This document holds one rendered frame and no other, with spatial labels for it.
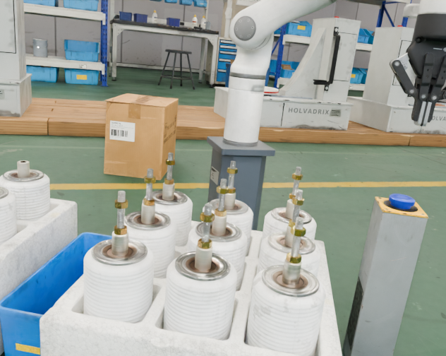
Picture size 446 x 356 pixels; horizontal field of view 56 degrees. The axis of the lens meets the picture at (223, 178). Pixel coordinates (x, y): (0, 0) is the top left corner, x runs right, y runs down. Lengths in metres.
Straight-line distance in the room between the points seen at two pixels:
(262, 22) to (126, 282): 0.68
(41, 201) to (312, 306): 0.59
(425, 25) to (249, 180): 0.59
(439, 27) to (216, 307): 0.49
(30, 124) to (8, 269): 1.71
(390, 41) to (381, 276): 2.72
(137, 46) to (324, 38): 6.22
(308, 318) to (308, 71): 2.57
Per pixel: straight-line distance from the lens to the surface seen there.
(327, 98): 3.01
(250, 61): 1.09
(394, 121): 3.28
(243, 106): 1.07
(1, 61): 2.58
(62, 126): 2.45
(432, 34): 0.69
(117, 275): 0.57
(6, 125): 2.48
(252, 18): 1.05
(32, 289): 0.84
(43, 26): 8.86
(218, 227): 0.67
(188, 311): 0.57
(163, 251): 0.69
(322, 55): 3.06
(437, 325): 1.09
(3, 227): 0.83
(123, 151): 1.75
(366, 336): 0.82
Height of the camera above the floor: 0.53
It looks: 17 degrees down
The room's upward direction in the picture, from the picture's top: 6 degrees clockwise
